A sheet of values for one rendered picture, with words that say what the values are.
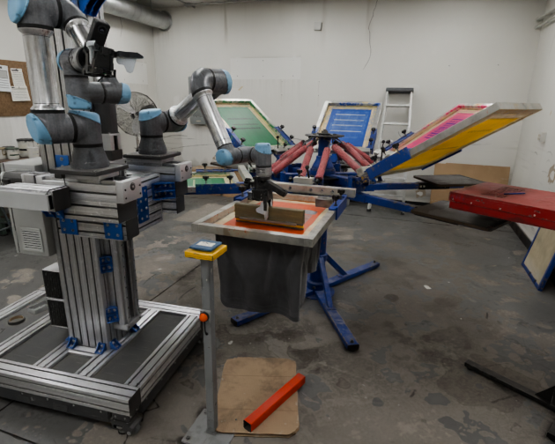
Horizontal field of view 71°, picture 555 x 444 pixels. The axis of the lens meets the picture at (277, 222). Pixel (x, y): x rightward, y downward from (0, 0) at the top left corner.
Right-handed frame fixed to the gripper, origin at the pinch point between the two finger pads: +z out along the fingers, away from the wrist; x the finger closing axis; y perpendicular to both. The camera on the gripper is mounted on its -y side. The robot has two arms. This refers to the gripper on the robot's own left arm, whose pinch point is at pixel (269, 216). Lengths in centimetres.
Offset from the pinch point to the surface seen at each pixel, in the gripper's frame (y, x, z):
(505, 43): -168, -451, -125
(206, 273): 13.4, 40.3, 14.8
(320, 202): -17.4, -36.2, 0.1
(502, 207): -107, -34, -4
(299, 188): 2, -61, -2
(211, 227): 20.2, 21.1, 1.1
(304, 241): -23.7, 21.2, 3.5
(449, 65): -103, -451, -101
